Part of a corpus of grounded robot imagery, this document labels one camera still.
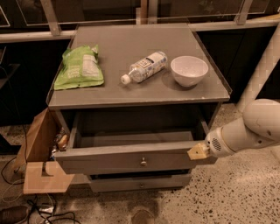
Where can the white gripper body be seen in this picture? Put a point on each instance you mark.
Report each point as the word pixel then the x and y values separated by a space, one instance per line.
pixel 213 143

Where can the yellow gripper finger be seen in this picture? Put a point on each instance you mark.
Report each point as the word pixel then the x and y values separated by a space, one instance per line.
pixel 199 151

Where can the grey top drawer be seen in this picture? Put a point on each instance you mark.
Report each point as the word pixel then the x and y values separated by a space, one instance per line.
pixel 95 149

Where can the grey drawer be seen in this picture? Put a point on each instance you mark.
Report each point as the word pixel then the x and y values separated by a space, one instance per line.
pixel 99 185
pixel 95 149

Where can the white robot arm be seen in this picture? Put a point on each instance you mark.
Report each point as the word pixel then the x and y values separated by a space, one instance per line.
pixel 259 124

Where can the grey bottom drawer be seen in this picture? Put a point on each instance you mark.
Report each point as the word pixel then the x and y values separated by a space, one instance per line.
pixel 99 185

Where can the grey wooden drawer cabinet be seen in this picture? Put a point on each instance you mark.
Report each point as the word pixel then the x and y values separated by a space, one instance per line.
pixel 157 103

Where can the white ceramic bowl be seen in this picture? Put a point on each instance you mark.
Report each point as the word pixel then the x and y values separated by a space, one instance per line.
pixel 188 71

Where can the clear plastic water bottle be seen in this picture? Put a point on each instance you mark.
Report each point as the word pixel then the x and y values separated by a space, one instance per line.
pixel 145 68

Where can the snack items in box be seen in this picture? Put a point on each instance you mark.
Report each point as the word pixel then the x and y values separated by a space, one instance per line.
pixel 60 141

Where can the green snack bag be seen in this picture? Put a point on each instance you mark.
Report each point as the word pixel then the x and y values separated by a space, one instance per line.
pixel 80 69

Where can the brown cardboard box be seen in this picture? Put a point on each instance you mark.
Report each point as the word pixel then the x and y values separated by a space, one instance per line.
pixel 40 174

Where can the dark shoe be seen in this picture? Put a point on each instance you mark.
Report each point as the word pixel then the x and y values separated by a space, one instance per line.
pixel 14 215

